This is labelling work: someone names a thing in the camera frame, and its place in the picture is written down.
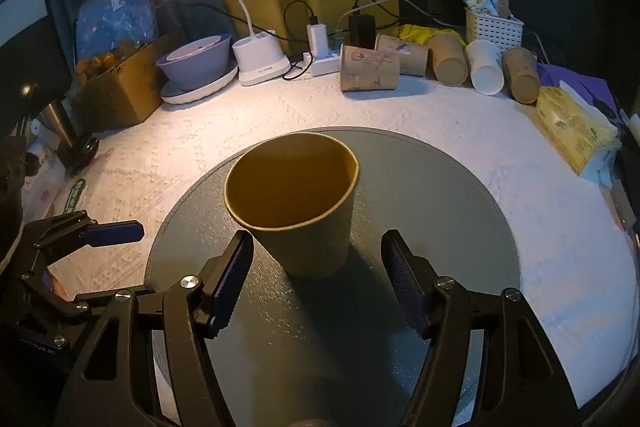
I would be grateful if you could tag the yellow tissue pack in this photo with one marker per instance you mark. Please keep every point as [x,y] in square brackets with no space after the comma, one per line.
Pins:
[575,132]

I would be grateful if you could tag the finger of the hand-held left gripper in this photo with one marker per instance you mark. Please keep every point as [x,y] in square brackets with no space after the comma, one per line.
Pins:
[60,302]
[116,233]

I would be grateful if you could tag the steel kettle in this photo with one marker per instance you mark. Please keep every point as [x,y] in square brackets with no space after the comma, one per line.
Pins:
[65,127]

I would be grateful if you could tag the yellow plastic bag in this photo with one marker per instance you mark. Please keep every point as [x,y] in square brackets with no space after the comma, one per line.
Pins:
[417,34]

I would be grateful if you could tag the white plate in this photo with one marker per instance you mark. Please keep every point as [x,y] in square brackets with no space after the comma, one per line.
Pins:
[202,94]

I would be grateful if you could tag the white power strip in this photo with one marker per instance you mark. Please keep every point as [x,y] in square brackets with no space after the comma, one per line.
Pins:
[325,65]

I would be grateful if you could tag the purple bowl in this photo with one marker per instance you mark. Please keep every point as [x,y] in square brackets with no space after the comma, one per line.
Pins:
[196,69]

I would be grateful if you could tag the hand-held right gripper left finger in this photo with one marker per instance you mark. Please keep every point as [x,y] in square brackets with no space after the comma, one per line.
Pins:
[229,289]

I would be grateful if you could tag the grey round mat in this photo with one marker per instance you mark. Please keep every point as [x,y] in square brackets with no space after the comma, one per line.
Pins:
[430,187]

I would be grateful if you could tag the cardboard box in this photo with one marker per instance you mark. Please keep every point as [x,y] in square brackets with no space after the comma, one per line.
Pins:
[120,94]

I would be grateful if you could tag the purple cloth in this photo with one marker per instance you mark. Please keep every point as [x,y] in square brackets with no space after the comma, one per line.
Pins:
[570,79]

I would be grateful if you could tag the blue plastic bag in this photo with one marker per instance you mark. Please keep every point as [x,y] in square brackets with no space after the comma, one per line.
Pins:
[115,22]

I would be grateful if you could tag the bunch of small sachets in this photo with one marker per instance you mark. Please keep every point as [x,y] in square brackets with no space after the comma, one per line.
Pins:
[487,2]

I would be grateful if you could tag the plain brown paper cup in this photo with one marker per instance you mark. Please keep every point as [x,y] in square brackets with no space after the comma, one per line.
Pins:
[302,239]

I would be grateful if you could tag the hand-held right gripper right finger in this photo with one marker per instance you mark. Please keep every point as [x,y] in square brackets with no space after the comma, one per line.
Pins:
[406,289]

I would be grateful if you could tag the white paper cup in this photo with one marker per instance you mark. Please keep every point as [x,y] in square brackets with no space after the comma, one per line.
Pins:
[484,67]

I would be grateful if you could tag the green label packet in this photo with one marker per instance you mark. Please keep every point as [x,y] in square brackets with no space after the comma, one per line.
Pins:
[75,197]

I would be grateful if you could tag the black charger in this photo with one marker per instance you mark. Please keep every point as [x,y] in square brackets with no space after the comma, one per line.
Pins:
[362,32]

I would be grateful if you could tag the white plastic basket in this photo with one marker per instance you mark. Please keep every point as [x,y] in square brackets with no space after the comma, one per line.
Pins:
[495,32]

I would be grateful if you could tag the printed brown paper cup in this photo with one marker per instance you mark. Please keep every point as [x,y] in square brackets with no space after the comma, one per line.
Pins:
[447,57]
[370,69]
[407,54]
[520,74]

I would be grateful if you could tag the white charger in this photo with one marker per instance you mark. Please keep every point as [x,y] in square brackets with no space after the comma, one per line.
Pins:
[317,38]

